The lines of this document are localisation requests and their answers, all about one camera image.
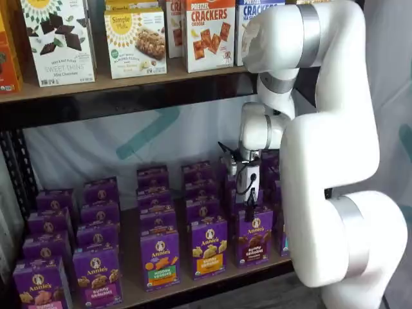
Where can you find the orange pretzel crackers box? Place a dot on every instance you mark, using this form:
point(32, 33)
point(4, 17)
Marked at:
point(209, 38)
point(175, 32)

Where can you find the black metal shelf rack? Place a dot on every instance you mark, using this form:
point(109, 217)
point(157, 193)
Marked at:
point(96, 106)

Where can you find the white backdrop cloth teal print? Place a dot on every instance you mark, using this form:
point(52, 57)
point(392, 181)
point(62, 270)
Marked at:
point(96, 145)

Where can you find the purple box magenta patch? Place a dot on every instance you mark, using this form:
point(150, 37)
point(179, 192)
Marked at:
point(96, 277)

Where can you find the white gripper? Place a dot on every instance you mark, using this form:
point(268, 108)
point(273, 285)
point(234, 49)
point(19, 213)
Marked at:
point(249, 170)

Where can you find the purple box green patch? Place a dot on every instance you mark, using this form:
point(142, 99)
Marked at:
point(159, 260)

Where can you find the purple box orange patch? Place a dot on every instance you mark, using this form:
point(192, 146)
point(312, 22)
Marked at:
point(209, 251)

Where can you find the blue pretzel crackers box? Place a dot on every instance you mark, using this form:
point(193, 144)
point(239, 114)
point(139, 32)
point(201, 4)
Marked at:
point(251, 9)

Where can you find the purple box brown patch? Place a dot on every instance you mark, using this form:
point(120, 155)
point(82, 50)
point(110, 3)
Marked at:
point(254, 244)

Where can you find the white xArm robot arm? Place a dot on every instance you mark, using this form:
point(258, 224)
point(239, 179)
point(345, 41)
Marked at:
point(328, 145)

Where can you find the purple box pink patch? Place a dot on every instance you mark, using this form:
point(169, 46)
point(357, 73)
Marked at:
point(42, 286)

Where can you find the orange yellow snack box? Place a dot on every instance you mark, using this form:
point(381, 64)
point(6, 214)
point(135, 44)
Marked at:
point(9, 48)

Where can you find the white Sweet Thins box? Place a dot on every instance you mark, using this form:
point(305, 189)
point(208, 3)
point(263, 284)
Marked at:
point(58, 64)

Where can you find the wooden shelf board with cracker boxes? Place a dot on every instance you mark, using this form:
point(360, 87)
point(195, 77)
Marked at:
point(128, 84)

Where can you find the purple Annie's box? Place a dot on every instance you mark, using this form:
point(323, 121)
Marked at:
point(154, 198)
point(270, 167)
point(48, 222)
point(201, 190)
point(45, 244)
point(96, 236)
point(202, 210)
point(277, 206)
point(54, 201)
point(101, 191)
point(198, 170)
point(153, 177)
point(157, 220)
point(99, 214)

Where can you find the yellow white Simple Mills box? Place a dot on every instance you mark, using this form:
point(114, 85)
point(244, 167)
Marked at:
point(135, 48)
point(128, 4)

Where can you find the wooden shelf board with purple boxes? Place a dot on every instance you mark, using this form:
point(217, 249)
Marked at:
point(128, 289)

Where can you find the pale grey hanging curtain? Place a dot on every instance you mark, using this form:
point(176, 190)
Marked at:
point(392, 80)

